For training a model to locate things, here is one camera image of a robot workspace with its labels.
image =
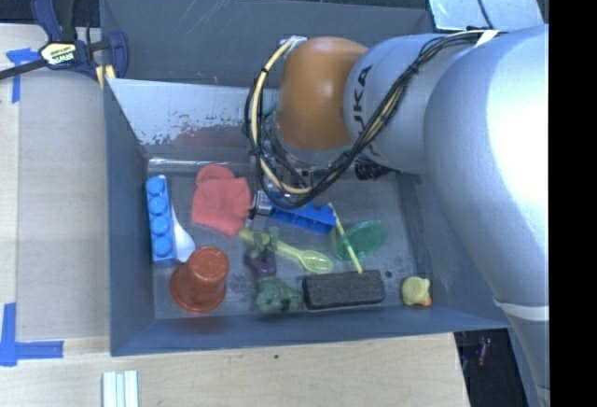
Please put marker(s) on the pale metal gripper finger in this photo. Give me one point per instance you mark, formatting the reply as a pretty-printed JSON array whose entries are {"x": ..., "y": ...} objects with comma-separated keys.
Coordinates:
[{"x": 263, "y": 203}]

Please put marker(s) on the red cloth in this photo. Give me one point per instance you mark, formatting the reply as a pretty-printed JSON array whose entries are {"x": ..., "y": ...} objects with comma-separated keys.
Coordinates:
[{"x": 220, "y": 204}]

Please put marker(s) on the blue long toy brick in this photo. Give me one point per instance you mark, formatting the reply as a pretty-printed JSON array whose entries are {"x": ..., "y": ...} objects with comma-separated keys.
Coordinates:
[{"x": 305, "y": 217}]

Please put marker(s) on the yellow-green plastic spoon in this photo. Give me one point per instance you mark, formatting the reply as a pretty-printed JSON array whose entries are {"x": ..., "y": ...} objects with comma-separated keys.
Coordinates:
[{"x": 313, "y": 259}]

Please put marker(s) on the thin yellow stick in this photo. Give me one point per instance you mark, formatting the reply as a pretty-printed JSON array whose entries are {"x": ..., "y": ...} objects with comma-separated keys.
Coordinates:
[{"x": 344, "y": 234}]

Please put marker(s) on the white plastic piece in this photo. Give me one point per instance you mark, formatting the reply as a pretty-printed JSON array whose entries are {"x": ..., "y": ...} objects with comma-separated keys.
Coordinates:
[{"x": 185, "y": 244}]

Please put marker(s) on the green toy figure purple trousers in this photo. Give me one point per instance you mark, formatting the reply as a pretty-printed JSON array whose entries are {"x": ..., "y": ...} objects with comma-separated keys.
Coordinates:
[{"x": 270, "y": 293}]

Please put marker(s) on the green clear round disc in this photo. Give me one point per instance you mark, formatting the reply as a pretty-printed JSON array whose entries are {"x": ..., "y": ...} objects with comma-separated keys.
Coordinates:
[{"x": 366, "y": 238}]

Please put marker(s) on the red-brown plastic cup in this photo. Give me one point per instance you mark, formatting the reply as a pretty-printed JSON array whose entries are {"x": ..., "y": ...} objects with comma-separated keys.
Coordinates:
[{"x": 200, "y": 281}]

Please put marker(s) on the blue four-stud toy brick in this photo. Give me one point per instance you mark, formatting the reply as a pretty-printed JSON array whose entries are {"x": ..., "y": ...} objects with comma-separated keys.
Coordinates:
[{"x": 159, "y": 220}]

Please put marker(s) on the black rectangular sponge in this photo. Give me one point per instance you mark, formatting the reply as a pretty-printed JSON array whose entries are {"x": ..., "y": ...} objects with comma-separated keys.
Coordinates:
[{"x": 343, "y": 289}]

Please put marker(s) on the grey metal bin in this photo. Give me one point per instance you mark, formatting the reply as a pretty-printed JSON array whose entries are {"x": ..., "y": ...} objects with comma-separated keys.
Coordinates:
[{"x": 261, "y": 46}]

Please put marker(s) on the yellow toy duck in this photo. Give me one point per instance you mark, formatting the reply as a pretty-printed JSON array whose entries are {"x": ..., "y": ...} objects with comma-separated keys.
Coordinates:
[{"x": 415, "y": 290}]

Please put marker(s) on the pale wood flat board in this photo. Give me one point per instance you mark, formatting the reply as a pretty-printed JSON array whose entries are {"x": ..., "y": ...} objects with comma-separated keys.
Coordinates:
[{"x": 60, "y": 209}]

